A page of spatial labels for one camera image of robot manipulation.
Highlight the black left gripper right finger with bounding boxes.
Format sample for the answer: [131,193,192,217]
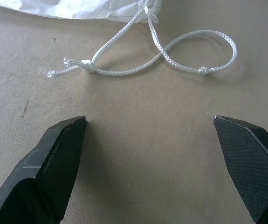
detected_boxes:
[213,115,268,224]

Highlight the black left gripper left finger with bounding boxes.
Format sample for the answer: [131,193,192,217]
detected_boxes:
[0,115,88,224]

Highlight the white braided drawstring cord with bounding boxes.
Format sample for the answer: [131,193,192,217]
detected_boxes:
[46,0,238,78]

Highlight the white drawstring bag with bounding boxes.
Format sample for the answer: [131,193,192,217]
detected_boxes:
[0,0,163,24]

